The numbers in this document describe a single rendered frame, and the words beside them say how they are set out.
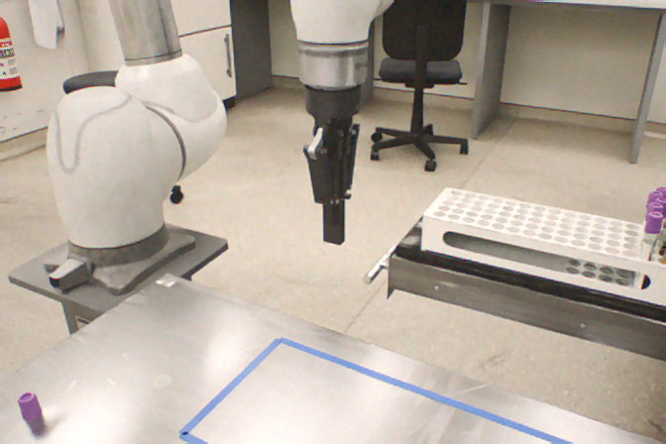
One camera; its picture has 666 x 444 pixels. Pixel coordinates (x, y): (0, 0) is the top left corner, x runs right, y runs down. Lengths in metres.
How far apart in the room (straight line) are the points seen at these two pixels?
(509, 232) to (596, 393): 1.20
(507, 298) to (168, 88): 0.64
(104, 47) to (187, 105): 3.11
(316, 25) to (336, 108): 0.11
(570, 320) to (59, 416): 0.54
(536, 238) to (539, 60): 3.61
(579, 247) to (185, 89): 0.67
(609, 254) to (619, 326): 0.08
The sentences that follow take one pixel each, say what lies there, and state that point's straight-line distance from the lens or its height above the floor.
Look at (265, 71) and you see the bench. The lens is 4.99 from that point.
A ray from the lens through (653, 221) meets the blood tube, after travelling 0.68.
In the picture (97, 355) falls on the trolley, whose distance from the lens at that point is 0.61.
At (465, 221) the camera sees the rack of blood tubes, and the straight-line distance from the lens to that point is 0.73.
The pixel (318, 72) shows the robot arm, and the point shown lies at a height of 1.03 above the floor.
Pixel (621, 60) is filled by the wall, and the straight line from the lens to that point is 4.23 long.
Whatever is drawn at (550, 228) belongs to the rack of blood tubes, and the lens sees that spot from 0.73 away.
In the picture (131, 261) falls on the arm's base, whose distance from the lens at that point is 0.94.
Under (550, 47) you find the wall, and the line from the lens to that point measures 4.25.
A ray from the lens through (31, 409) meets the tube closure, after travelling 0.56.
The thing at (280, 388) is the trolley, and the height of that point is 0.82.
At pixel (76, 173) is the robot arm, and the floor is 0.88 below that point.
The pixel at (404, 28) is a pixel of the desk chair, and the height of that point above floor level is 0.76.
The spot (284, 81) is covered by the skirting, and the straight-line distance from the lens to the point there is 5.07.
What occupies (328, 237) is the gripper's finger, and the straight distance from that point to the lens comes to 0.85.
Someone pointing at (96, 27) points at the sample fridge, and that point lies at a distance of 4.13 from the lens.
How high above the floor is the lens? 1.18
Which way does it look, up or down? 27 degrees down
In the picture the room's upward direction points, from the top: straight up
